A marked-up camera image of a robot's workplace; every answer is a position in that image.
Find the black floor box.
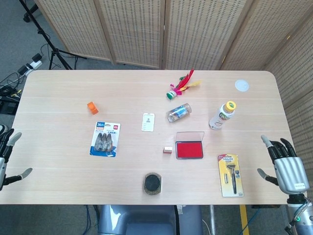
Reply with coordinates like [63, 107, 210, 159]
[0, 96, 19, 115]

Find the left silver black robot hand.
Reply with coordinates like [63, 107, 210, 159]
[0, 128, 33, 191]

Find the orange toy block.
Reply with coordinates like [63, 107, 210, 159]
[87, 101, 99, 115]

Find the yellow razor blister pack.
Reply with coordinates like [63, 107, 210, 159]
[217, 153, 245, 198]

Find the white drink bottle yellow cap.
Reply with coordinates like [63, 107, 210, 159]
[208, 100, 237, 131]

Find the white round table cap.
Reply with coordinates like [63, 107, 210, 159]
[235, 79, 250, 93]

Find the colourful feather shuttlecock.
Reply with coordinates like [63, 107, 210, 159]
[166, 69, 203, 100]

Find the red ink pad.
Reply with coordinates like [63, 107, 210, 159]
[175, 131, 205, 160]

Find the black chair caster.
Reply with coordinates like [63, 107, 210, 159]
[23, 4, 40, 24]

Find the wooden rattan folding screen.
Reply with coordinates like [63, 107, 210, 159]
[263, 14, 313, 172]
[34, 0, 313, 71]

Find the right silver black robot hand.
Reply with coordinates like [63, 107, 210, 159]
[257, 134, 310, 194]

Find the clear plastic toothpick jar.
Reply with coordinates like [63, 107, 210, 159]
[167, 103, 193, 123]

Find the white power strip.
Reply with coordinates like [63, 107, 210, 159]
[25, 60, 43, 71]

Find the black tripod stand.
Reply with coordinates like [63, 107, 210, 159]
[19, 0, 87, 71]

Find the white ID badge holder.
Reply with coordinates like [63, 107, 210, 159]
[141, 113, 155, 132]

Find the metal table leg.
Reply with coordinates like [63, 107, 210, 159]
[209, 205, 217, 235]

